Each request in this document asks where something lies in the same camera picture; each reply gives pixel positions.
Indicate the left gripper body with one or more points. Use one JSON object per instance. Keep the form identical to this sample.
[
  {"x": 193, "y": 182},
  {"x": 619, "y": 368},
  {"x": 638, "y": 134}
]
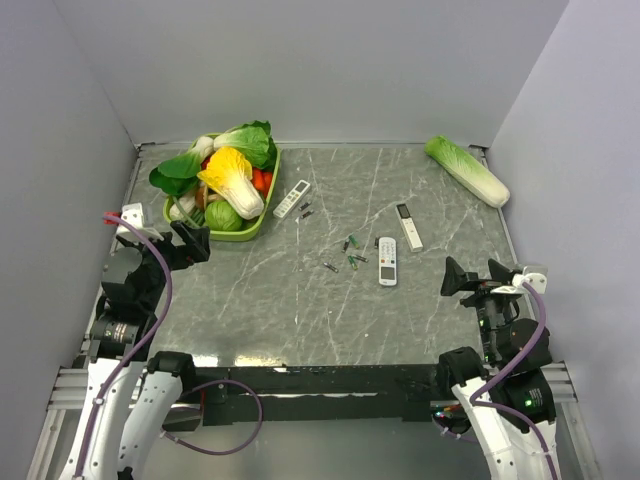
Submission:
[{"x": 173, "y": 257}]

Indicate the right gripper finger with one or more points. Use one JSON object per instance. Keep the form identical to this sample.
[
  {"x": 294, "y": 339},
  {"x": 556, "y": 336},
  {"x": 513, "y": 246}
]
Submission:
[
  {"x": 455, "y": 279},
  {"x": 500, "y": 273}
]

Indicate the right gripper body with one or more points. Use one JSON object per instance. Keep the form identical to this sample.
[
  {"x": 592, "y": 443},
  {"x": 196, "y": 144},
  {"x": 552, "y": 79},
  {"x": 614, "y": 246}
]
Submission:
[{"x": 492, "y": 309}]

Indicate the white remote with coloured buttons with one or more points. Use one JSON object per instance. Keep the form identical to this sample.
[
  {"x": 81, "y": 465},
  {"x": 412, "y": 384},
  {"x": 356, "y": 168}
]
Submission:
[{"x": 387, "y": 263}]

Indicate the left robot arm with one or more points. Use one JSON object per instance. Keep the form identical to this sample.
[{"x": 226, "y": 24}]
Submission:
[{"x": 129, "y": 391}]

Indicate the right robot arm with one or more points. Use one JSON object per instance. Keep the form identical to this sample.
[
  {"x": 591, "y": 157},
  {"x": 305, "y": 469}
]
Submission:
[{"x": 501, "y": 394}]

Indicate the slim white remote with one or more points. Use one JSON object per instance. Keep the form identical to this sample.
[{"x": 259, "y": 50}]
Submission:
[{"x": 409, "y": 228}]

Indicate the white air conditioner remote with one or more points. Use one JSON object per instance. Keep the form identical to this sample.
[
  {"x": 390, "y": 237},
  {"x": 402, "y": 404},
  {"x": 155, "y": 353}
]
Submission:
[{"x": 291, "y": 199}]

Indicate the white mushroom toy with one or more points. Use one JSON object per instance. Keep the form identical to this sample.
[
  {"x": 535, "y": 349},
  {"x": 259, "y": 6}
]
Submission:
[{"x": 183, "y": 207}]

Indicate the bok choy toy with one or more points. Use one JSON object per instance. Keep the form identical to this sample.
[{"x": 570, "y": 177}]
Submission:
[{"x": 178, "y": 175}]

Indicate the yellow napa cabbage toy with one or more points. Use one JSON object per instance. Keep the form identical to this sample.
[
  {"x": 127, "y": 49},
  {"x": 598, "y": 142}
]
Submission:
[{"x": 229, "y": 173}]

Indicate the green plastic basket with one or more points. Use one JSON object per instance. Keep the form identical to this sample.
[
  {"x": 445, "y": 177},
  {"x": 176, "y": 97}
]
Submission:
[{"x": 205, "y": 195}]

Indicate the red tomato toys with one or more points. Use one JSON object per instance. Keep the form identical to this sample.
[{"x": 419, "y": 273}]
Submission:
[{"x": 262, "y": 180}]

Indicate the long napa cabbage toy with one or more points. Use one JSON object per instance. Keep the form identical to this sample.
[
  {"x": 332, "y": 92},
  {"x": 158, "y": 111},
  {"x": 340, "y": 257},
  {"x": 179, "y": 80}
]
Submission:
[{"x": 468, "y": 171}]

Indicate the green lettuce toy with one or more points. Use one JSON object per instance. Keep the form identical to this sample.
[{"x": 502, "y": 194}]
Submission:
[{"x": 254, "y": 141}]

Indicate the black battery centre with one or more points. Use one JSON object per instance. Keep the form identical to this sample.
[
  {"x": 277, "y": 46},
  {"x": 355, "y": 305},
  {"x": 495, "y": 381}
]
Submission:
[{"x": 331, "y": 267}]

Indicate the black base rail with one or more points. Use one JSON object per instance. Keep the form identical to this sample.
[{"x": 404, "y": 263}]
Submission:
[{"x": 230, "y": 395}]

